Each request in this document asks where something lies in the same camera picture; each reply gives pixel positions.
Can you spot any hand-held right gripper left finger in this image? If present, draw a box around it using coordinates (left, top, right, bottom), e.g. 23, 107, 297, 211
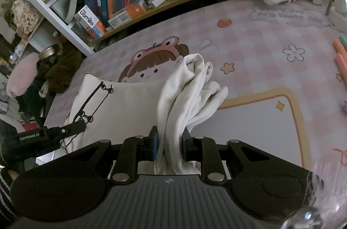
70, 126, 159, 185

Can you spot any salmon stick bundle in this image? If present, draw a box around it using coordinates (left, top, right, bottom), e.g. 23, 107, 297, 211
335, 51, 347, 74

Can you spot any tall white orange box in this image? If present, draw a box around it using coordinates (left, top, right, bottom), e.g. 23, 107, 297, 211
74, 5, 107, 40

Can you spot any white plastic device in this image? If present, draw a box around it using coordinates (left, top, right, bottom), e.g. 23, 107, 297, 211
329, 0, 347, 31

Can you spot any white bookshelf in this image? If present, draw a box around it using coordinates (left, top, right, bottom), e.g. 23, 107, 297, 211
5, 0, 231, 56

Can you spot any floral pouch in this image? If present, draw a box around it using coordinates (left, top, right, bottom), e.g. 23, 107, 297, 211
12, 0, 41, 34

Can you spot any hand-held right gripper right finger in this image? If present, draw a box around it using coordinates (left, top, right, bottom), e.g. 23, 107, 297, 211
182, 128, 272, 184

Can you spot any white t-shirt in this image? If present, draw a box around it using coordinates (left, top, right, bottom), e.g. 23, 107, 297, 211
65, 53, 229, 175

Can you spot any person's left forearm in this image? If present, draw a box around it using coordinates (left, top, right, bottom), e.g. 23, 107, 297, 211
0, 168, 19, 221

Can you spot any dark brown cloth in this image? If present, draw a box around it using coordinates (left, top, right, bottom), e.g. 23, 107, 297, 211
45, 51, 83, 94

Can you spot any flat white orange box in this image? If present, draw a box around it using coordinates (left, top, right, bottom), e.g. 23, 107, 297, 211
108, 3, 147, 28

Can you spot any round metal tin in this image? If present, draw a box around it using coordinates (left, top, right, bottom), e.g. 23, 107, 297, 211
38, 45, 60, 59

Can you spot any pink fluffy cushion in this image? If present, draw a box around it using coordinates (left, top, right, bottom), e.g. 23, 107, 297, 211
6, 53, 41, 98

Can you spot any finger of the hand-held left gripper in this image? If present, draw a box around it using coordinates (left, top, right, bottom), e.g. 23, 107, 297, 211
49, 121, 87, 139

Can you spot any small white carton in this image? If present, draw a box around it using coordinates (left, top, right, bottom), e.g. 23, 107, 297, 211
148, 0, 168, 8

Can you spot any pink printed desk mat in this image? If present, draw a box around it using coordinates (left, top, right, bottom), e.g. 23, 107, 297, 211
41, 0, 347, 183

